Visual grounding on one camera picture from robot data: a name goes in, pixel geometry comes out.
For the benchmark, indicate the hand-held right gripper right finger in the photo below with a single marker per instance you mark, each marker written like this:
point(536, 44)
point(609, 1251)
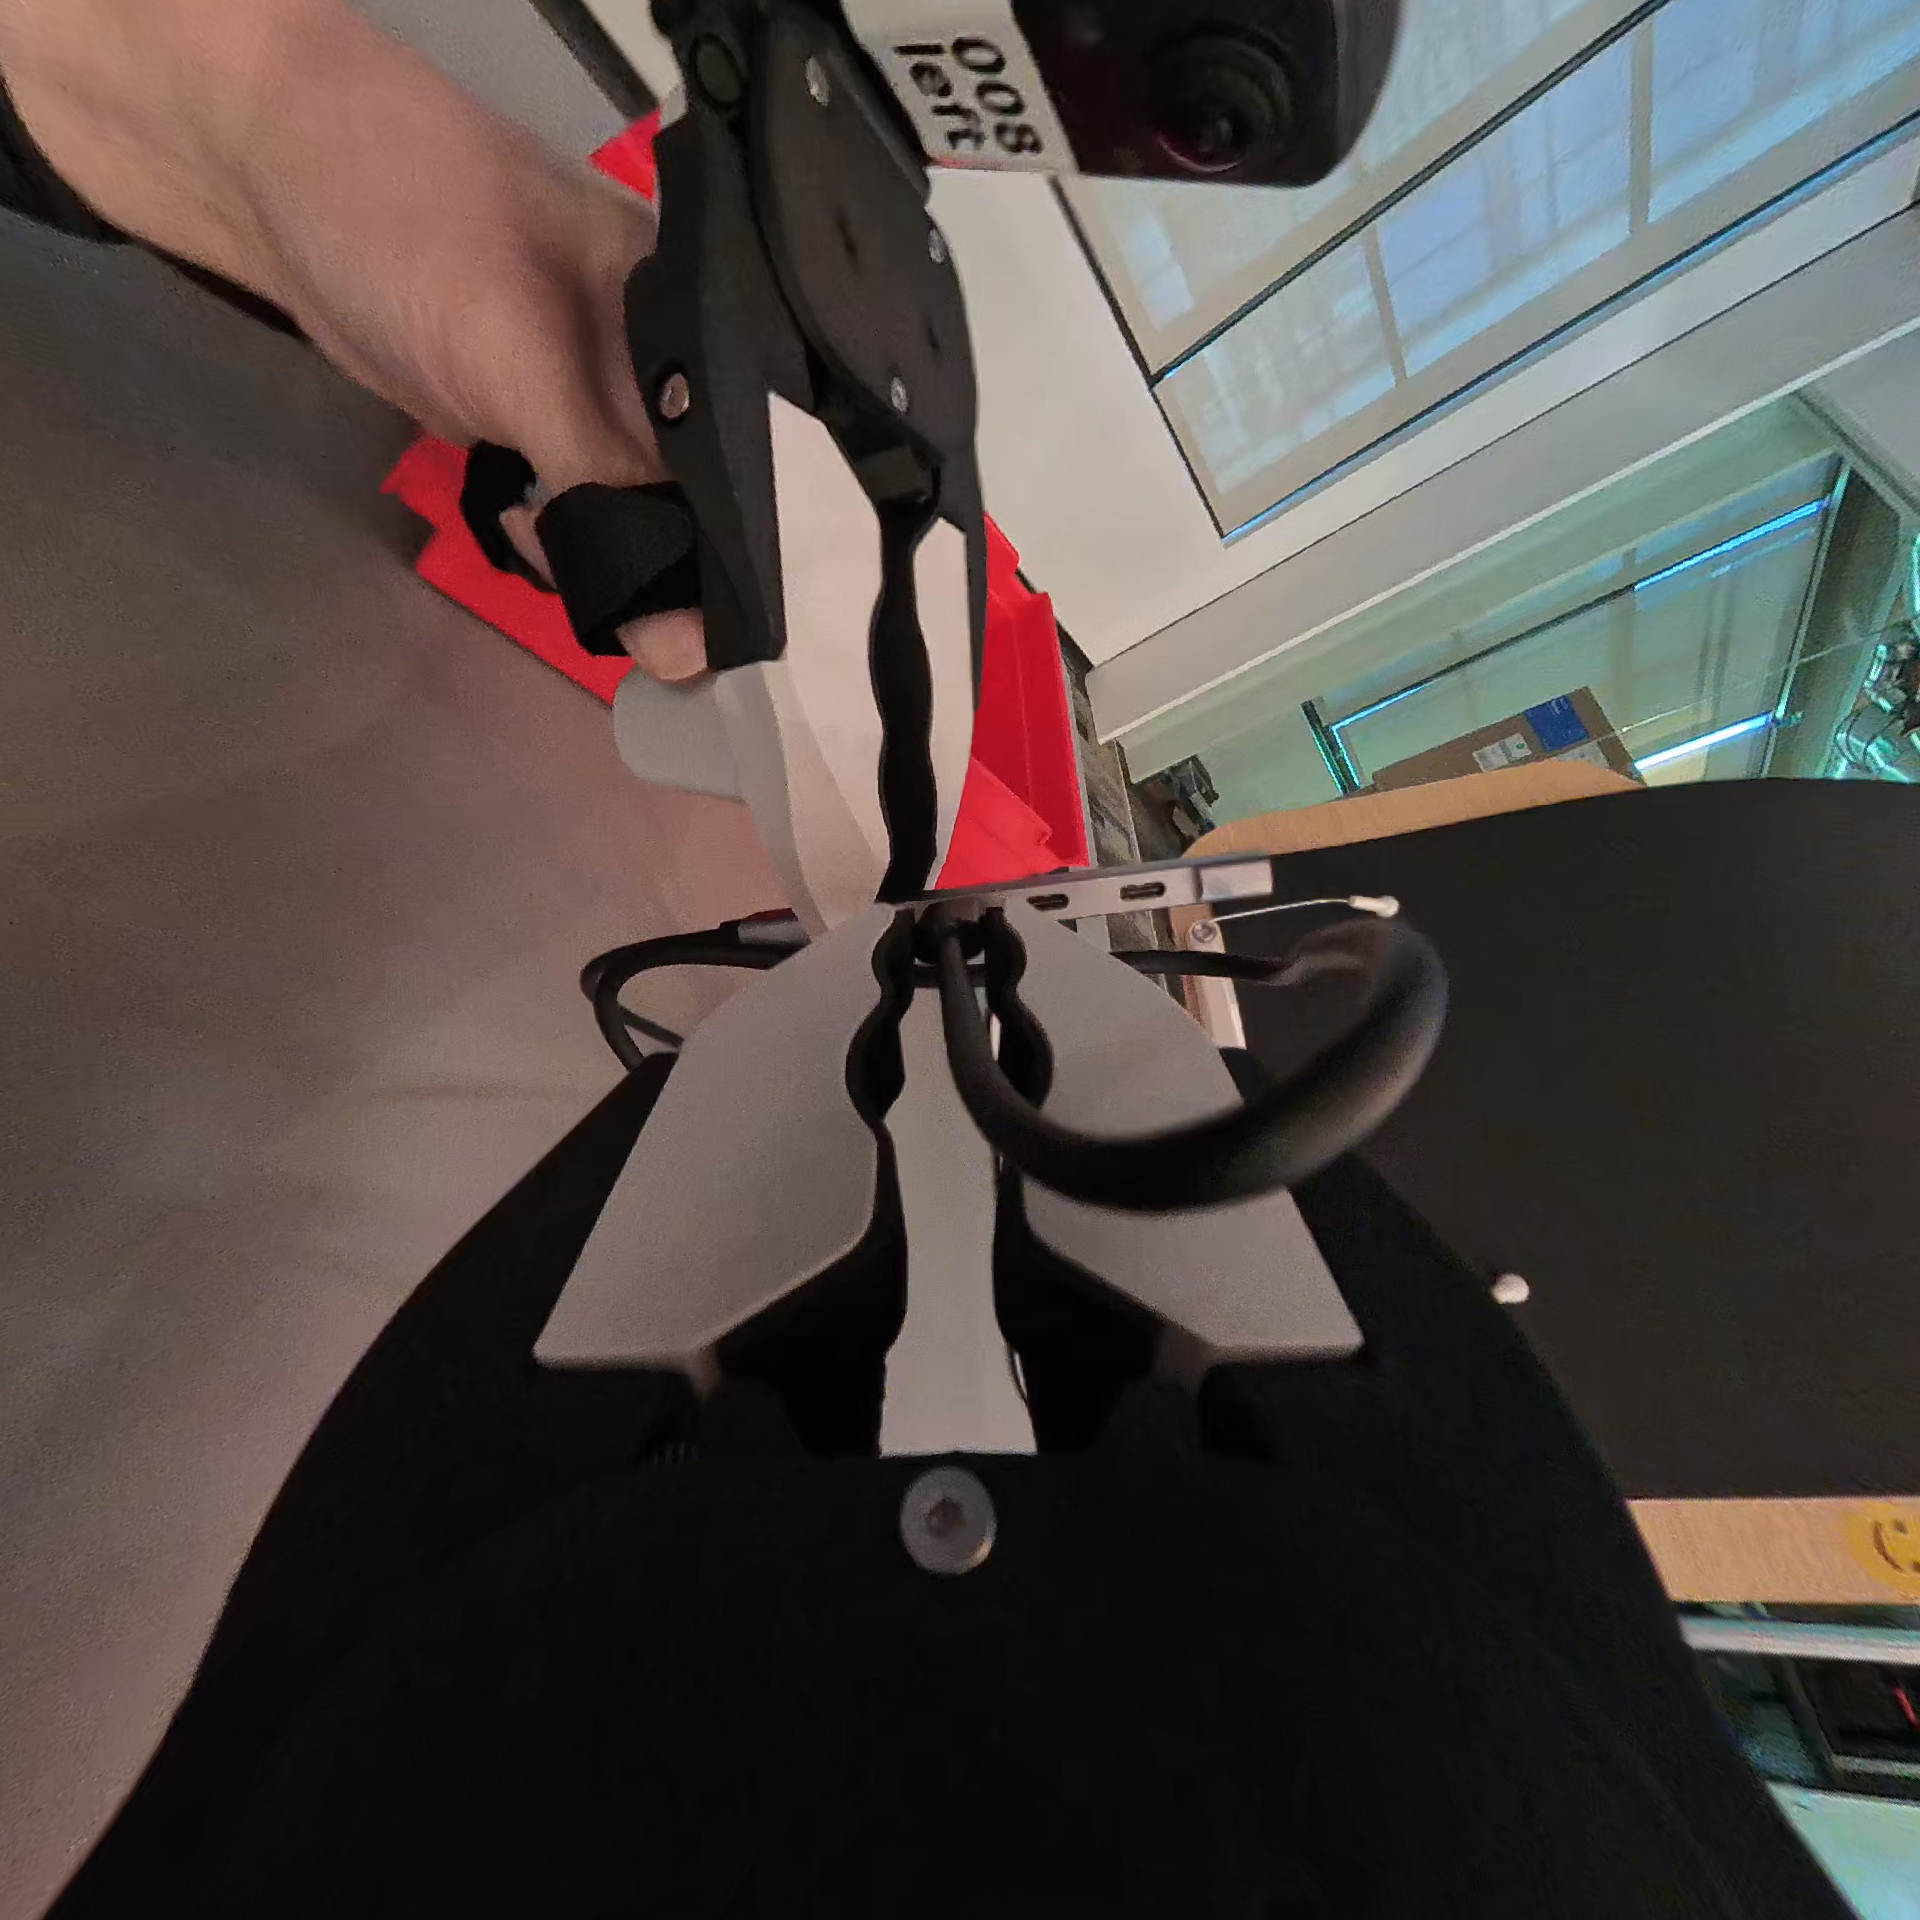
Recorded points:
point(1201, 1275)

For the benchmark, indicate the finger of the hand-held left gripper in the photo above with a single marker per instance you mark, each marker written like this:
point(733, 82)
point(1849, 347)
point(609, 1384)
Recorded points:
point(955, 673)
point(811, 722)

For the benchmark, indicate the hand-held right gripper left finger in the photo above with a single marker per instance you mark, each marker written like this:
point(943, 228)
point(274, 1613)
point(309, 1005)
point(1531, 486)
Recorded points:
point(733, 1183)

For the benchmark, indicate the red plastic bin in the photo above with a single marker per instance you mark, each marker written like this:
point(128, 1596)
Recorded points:
point(1034, 722)

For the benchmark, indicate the grey usb hub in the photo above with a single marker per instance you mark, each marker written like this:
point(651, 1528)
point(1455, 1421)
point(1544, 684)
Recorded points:
point(1229, 878)

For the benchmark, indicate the person's left hand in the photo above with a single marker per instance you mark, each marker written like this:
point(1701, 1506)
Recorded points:
point(375, 193)

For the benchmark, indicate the black panel wooden board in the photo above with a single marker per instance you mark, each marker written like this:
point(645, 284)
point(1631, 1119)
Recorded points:
point(1650, 1125)

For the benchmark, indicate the cardboard box blue label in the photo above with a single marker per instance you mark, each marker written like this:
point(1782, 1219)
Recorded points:
point(1439, 758)

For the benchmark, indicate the large gridded window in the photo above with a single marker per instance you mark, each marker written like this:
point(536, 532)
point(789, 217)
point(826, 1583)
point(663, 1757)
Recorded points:
point(1497, 272)

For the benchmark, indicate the white stand bracket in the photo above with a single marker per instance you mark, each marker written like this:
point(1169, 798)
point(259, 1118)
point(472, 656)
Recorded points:
point(1201, 938)

